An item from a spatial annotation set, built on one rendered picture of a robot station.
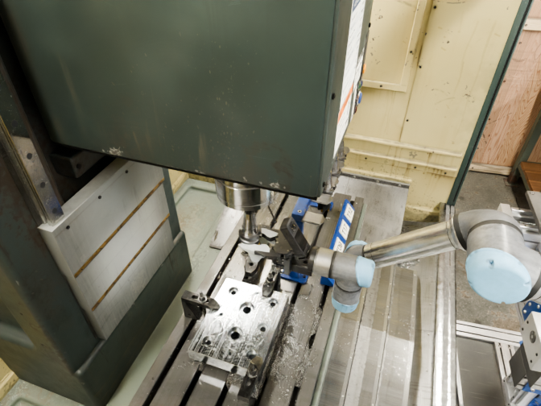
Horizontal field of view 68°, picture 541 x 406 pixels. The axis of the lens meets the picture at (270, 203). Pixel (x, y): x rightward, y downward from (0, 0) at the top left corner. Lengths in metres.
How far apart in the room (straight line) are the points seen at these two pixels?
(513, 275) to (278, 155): 0.53
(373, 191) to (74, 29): 1.60
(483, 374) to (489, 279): 1.42
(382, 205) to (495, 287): 1.18
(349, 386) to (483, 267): 0.76
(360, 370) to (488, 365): 0.97
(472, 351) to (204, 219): 1.56
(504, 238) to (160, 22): 0.80
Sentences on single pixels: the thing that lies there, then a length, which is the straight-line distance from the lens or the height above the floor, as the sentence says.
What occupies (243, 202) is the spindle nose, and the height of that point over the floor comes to 1.50.
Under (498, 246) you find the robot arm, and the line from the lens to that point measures 0.97.
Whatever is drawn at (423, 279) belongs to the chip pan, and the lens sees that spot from 1.98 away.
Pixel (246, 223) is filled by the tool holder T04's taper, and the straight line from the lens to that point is 1.07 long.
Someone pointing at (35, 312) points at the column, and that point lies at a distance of 1.26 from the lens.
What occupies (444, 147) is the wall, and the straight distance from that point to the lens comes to 2.01.
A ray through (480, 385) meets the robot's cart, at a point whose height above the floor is 0.21.
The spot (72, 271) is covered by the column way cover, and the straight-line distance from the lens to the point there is 1.22.
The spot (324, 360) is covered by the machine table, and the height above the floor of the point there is 0.87.
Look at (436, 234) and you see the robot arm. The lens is 1.11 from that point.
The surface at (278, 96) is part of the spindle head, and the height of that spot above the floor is 1.80.
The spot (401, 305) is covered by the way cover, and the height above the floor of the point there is 0.73.
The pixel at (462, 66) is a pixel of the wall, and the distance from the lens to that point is 1.85.
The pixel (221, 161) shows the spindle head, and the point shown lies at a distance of 0.82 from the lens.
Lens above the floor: 2.10
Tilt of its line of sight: 40 degrees down
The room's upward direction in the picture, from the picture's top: straight up
